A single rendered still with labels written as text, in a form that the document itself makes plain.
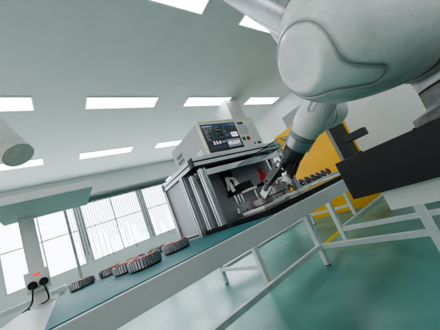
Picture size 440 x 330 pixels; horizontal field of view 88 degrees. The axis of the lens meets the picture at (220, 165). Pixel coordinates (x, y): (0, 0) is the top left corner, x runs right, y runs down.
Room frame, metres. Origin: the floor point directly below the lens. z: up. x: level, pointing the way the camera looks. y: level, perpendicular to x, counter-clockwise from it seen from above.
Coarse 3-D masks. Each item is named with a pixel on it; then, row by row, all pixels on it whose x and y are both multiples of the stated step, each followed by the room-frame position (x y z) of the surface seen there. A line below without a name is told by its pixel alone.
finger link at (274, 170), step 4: (276, 160) 0.81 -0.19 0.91; (280, 164) 0.80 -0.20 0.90; (272, 168) 0.82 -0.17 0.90; (276, 168) 0.81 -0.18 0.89; (280, 168) 0.81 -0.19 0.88; (272, 172) 0.82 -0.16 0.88; (276, 172) 0.82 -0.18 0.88; (268, 176) 0.83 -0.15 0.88; (272, 176) 0.82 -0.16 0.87; (264, 180) 0.85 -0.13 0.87; (268, 180) 0.83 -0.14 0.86; (268, 184) 0.84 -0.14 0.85
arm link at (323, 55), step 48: (240, 0) 0.45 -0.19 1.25; (288, 0) 0.36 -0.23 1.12; (336, 0) 0.26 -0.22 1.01; (384, 0) 0.25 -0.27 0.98; (432, 0) 0.27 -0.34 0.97; (288, 48) 0.31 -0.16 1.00; (336, 48) 0.27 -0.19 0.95; (384, 48) 0.27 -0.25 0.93; (432, 48) 0.30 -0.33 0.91; (336, 96) 0.32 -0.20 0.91
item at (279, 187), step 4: (276, 184) 0.90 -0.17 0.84; (280, 184) 0.90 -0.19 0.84; (284, 184) 0.91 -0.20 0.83; (272, 188) 0.89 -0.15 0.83; (276, 188) 0.90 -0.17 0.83; (280, 188) 0.89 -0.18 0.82; (284, 188) 0.90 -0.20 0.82; (260, 192) 0.94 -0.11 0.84; (272, 192) 0.89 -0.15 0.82; (276, 192) 0.90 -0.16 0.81; (268, 196) 0.91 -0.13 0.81
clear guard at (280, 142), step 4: (276, 140) 1.18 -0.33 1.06; (280, 140) 1.22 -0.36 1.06; (284, 140) 1.26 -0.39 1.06; (272, 144) 1.23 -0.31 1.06; (276, 144) 1.28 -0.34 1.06; (280, 144) 1.33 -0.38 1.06; (284, 144) 1.38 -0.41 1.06; (264, 148) 1.25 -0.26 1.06; (268, 148) 1.30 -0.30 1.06; (272, 148) 1.35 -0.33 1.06; (276, 148) 1.40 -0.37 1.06; (280, 148) 1.46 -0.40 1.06; (260, 152) 1.31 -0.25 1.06; (264, 152) 1.36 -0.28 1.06; (268, 152) 1.42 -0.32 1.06; (272, 152) 1.48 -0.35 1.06; (252, 156) 1.35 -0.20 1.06
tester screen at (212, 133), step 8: (208, 128) 1.19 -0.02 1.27; (216, 128) 1.23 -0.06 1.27; (224, 128) 1.26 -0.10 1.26; (232, 128) 1.30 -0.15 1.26; (208, 136) 1.18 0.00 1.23; (216, 136) 1.21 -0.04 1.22; (224, 136) 1.24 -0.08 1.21; (232, 136) 1.28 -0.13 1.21; (208, 144) 1.17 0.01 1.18; (224, 144) 1.23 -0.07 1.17
